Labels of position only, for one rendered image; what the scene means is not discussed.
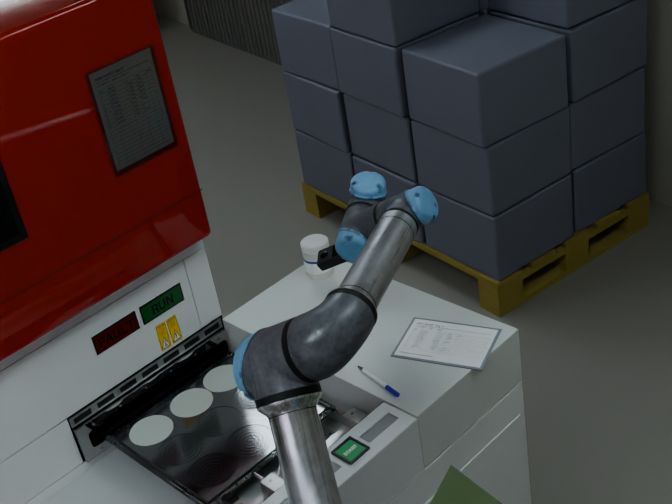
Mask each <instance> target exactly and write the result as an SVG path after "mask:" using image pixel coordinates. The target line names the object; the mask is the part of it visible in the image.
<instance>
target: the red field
mask: <svg viewBox="0 0 672 504"><path fill-rule="evenodd" d="M137 328H139V327H138V324H137V321H136V318H135V315H134V314H132V315H130V316H129V317H127V318H126V319H124V320H122V321H121V322H119V323H118V324H116V325H114V326H113V327H111V328H110V329H108V330H107V331H105V332H103V333H102V334H100V335H99V336H97V337H95V338H94V341H95V344H96V347H97V350H98V353H100V352H101V351H103V350H104V349H106V348H107V347H109V346H111V345H112V344H114V343H115V342H117V341H118V340H120V339H121V338H123V337H125V336H126V335H128V334H129V333H131V332H132V331H134V330H136V329H137Z"/></svg>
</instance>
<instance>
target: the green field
mask: <svg viewBox="0 0 672 504"><path fill-rule="evenodd" d="M182 299H183V297H182V293H181V290H180V286H179V285H178V286H177V287H175V288H173V289H172V290H170V291H169V292H167V293H165V294H164V295H162V296H161V297H159V298H157V299H156V300H154V301H153V302H151V303H150V304H148V305H146V306H145V307H143V308H142V309H141V310H142V313H143V316H144V320H145V323H146V322H148V321H150V320H151V319H153V318H154V317H156V316H157V315H159V314H161V313H162V312H164V311H165V310H167V309H168V308H170V307H172V306H173V305H175V304H176V303H178V302H179V301H181V300H182Z"/></svg>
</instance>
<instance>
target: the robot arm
mask: <svg viewBox="0 0 672 504"><path fill-rule="evenodd" d="M349 192H350V199H349V202H348V205H347V208H346V212H345V215H344V217H343V220H342V223H341V226H340V229H339V230H338V232H337V238H336V242H335V244H334V245H332V246H329V247H327V248H324V249H322V250H320V251H319V252H318V259H317V266H318V267H319V268H320V269H321V270H322V271H324V270H327V269H329V268H332V267H334V266H337V265H339V264H342V263H344V262H347V261H348V262H352V263H353V264H352V266H351V268H350V269H349V271H348V273H347V274H346V276H345V278H344V279H343V281H342V283H341V285H340V286H339V287H338V288H335V289H333V290H332V291H330V292H329V293H328V295H327V296H326V298H325V300H324V301H323V302H322V303H321V304H319V305H318V306H316V307H315V308H313V309H311V310H309V311H307V312H305V313H303V314H300V315H298V316H296V317H293V318H291V319H288V320H285V321H283V322H280V323H278V324H275V325H273V326H270V327H266V328H262V329H259V330H258V331H256V332H255V333H254V334H252V335H249V336H247V337H246V338H245V339H243V340H242V341H241V343H240V344H239V346H238V348H237V350H236V352H235V355H234V359H233V374H234V379H235V382H236V384H237V387H238V388H239V390H240V391H243V392H244V393H243V395H244V396H245V397H247V398H248V399H250V400H253V401H255V404H256V408H257V411H258V412H260V413H261V414H263V415H265V416H266V417H267V418H268V420H269V424H270V428H271V432H272V436H273V440H274V444H275V448H276V452H277V456H278V460H279V464H280V468H281V472H282V476H283V480H284V484H285V488H286V492H287V496H288V500H289V504H342V502H341V498H340V494H339V491H338V487H337V483H336V479H335V475H334V471H333V467H332V464H331V460H330V456H329V452H328V448H327V444H326V440H325V437H324V433H323V429H322V425H321V421H320V417H319V413H318V410H317V402H318V401H319V399H320V397H321V395H322V390H321V386H320V382H319V381H321V380H324V379H327V378H329V377H331V376H333V375H334V374H336V373H337V372H338V371H340V370H341V369H342V368H343V367H344V366H345V365H346V364H347V363H348V362H349V361H350V360H351V359H352V358H353V357H354V356H355V354H356V353H357V352H358V351H359V349H360V348H361V347H362V345H363V344H364V342H365V341H366V339H367V338H368V336H369V335H370V333H371V331H372V329H373V327H374V325H375V323H376V321H377V317H378V313H377V307H378V305H379V303H380V301H381V300H382V298H383V296H384V294H385V292H386V290H387V288H388V286H389V285H390V283H391V282H392V279H393V277H394V275H395V273H396V272H397V270H398V268H399V266H400V264H401V262H402V260H403V258H404V257H405V255H406V253H407V251H408V249H409V247H410V245H411V244H412V242H413V240H414V238H415V236H416V234H417V232H418V230H419V228H420V227H422V226H423V225H428V223H430V222H432V221H434V220H435V219H436V218H437V216H438V204H437V201H436V198H435V196H434V195H433V194H432V192H431V191H430V190H429V189H428V188H426V187H424V186H417V187H414V188H412V189H409V190H408V189H406V190H405V191H404V192H402V193H400V194H398V195H395V196H393V197H391V198H389V199H387V200H386V195H387V190H386V181H385V179H384V177H383V176H382V175H380V174H379V173H376V172H372V171H371V172H370V171H363V172H360V173H358V174H356V175H355V176H354V177H353V178H352V179H351V182H350V189H349Z"/></svg>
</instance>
